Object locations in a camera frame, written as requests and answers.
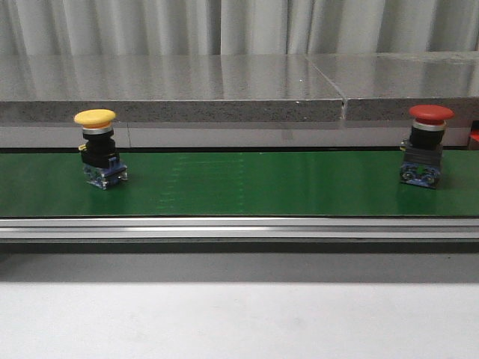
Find yellow mushroom push button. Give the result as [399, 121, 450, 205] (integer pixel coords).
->
[74, 109, 128, 190]

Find red mushroom push button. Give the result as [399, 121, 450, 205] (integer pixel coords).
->
[400, 105, 454, 189]

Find green conveyor belt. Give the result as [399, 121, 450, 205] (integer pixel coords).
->
[1, 150, 478, 218]

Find grey stone slab right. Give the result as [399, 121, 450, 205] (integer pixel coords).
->
[308, 52, 478, 128]

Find grey stone slab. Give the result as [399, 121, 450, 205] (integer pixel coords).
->
[308, 52, 478, 128]
[1, 55, 343, 123]

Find grey stone slab left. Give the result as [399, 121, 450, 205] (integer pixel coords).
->
[1, 55, 343, 123]

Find red plastic tray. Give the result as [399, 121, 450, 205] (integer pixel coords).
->
[467, 129, 479, 150]

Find grey pleated curtain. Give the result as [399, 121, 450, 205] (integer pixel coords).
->
[1, 0, 478, 55]

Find aluminium conveyor frame rail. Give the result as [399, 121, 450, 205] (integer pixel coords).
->
[1, 217, 478, 245]

